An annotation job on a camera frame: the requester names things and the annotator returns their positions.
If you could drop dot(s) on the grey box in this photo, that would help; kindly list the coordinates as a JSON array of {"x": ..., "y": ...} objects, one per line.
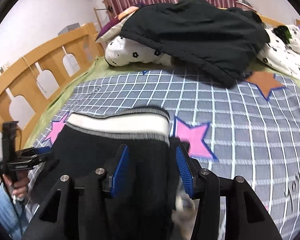
[{"x": 69, "y": 28}]

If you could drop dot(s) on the wooden coat rack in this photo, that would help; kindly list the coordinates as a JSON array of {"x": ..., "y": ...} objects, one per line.
[{"x": 105, "y": 14}]

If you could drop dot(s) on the wooden bed frame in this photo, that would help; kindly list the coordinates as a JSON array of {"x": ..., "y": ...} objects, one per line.
[{"x": 39, "y": 78}]

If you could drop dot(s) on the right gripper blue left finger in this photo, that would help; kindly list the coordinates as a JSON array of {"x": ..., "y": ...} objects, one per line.
[{"x": 76, "y": 208}]

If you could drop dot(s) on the black pants with white stripe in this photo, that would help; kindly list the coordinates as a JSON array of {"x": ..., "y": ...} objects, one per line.
[{"x": 143, "y": 208}]

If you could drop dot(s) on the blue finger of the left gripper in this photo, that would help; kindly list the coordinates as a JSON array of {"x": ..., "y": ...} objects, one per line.
[{"x": 41, "y": 150}]

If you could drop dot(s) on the green blanket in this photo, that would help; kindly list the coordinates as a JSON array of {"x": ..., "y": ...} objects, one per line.
[{"x": 72, "y": 84}]

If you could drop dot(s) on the left hand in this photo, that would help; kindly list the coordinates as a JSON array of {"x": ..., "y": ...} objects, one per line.
[{"x": 20, "y": 187}]

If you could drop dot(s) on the black jacket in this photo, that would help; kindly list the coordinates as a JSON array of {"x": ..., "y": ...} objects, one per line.
[{"x": 221, "y": 42}]

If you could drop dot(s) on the grey checked bed sheet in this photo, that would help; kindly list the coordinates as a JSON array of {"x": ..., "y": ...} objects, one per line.
[{"x": 274, "y": 174}]

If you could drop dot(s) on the white floral quilt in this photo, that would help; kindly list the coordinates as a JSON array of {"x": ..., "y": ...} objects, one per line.
[{"x": 282, "y": 53}]

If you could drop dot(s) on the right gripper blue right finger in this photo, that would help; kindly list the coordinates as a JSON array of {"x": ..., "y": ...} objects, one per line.
[{"x": 246, "y": 216}]

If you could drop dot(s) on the purple patterned pillow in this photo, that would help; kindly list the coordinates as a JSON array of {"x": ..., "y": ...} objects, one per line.
[{"x": 114, "y": 26}]

